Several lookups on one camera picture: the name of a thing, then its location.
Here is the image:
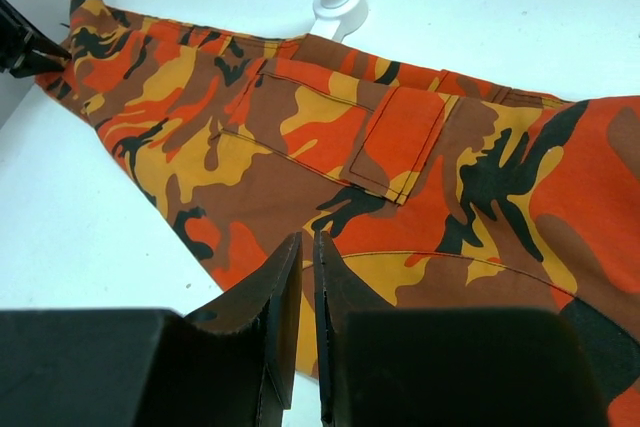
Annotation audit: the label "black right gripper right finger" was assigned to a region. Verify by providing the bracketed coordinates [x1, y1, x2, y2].
[313, 232, 608, 426]

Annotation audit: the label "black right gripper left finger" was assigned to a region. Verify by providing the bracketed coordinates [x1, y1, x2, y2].
[1, 233, 302, 426]

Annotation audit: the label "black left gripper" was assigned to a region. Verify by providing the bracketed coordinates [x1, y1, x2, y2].
[1, 0, 71, 78]

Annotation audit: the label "orange camouflage trousers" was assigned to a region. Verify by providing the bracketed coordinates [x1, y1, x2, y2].
[36, 0, 639, 426]

